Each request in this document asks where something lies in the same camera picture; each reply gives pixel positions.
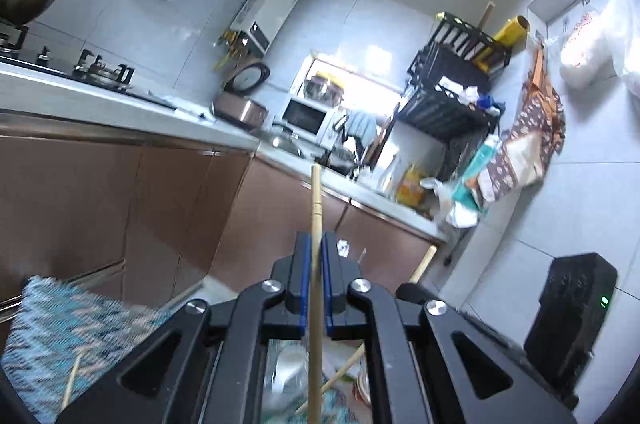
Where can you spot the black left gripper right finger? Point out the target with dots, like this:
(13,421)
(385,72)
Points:
(428,363)

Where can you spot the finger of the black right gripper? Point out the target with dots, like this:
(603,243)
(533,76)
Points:
(414,293)

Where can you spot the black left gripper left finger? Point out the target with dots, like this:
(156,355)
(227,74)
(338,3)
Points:
(206,363)

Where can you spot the long right bamboo chopstick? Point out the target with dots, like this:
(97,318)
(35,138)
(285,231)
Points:
(424,263)

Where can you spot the short middle bamboo chopstick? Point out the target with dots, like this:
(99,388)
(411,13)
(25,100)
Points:
(343,370)

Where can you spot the clear plastic utensil holder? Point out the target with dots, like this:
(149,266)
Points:
(285,394)

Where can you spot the yellow bottle on counter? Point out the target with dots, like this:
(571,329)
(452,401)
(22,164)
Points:
(409,191)

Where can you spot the zigzag knit table mat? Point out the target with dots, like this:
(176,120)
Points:
(55,321)

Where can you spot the brown patterned apron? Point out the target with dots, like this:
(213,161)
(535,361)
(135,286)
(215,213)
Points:
(538,132)

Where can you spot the white microwave oven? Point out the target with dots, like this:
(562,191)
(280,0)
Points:
(307,119)

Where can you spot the copper rice cooker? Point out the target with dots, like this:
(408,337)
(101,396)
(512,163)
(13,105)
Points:
(234,103)

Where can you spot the white plastic bag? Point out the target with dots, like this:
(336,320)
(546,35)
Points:
(609,37)

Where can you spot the yellow foil roll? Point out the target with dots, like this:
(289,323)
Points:
(511,33)

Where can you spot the black gas stove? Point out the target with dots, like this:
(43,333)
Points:
(89,69)

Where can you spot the black wall storage rack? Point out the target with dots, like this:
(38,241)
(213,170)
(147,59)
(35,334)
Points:
(448,95)

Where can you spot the white wall water heater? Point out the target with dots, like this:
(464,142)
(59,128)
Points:
(259,21)

